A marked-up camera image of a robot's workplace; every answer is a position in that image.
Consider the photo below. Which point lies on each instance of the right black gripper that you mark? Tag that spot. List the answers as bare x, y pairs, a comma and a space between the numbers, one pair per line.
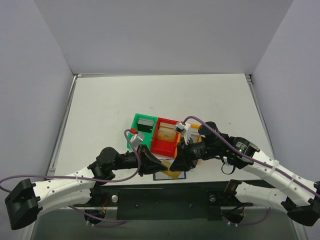
184, 155

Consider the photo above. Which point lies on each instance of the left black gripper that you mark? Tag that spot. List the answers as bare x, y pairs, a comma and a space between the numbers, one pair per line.
142, 160

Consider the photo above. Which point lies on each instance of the black card holder wallet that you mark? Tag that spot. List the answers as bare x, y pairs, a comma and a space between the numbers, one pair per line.
169, 175

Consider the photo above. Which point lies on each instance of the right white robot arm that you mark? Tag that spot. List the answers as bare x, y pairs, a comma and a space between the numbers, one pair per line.
289, 193

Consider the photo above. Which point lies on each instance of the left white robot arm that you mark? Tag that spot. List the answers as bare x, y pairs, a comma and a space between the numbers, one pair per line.
29, 199

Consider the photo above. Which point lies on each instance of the tan cards in red bin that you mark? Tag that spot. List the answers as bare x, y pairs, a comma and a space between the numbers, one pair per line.
166, 132

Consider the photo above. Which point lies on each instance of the dark cards in green bin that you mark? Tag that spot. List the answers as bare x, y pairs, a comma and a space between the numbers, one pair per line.
145, 125

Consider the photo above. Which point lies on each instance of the yellow plastic bin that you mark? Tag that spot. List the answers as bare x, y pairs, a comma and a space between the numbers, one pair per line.
195, 125

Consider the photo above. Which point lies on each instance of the green plastic bin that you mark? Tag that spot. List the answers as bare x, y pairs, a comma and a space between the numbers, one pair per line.
148, 136

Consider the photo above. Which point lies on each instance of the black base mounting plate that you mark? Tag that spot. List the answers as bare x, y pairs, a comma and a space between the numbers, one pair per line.
179, 201

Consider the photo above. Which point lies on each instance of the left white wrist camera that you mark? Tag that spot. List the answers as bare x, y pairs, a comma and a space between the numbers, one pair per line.
136, 139

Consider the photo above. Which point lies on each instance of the aluminium frame rail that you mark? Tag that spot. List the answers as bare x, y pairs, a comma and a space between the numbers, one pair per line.
245, 193

